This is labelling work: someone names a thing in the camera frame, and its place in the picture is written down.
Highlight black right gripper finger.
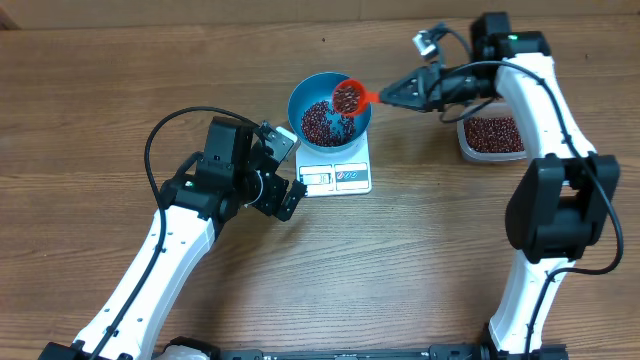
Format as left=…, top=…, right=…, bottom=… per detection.
left=379, top=66, right=428, bottom=98
left=379, top=92, right=427, bottom=112

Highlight red scoop blue handle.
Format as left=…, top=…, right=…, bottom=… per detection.
left=332, top=78, right=380, bottom=117

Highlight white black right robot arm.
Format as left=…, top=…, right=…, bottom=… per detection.
left=379, top=12, right=620, bottom=359

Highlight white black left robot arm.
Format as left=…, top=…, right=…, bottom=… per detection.
left=40, top=116, right=306, bottom=359

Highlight white kitchen scale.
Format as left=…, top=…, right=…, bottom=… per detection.
left=296, top=133, right=373, bottom=198

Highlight blue bowl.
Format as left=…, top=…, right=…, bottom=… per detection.
left=287, top=72, right=372, bottom=153

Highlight clear plastic container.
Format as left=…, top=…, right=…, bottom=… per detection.
left=457, top=102, right=527, bottom=163

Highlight red beans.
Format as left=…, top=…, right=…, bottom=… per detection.
left=300, top=84, right=524, bottom=154

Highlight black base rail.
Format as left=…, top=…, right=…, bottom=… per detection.
left=149, top=335, right=571, bottom=360

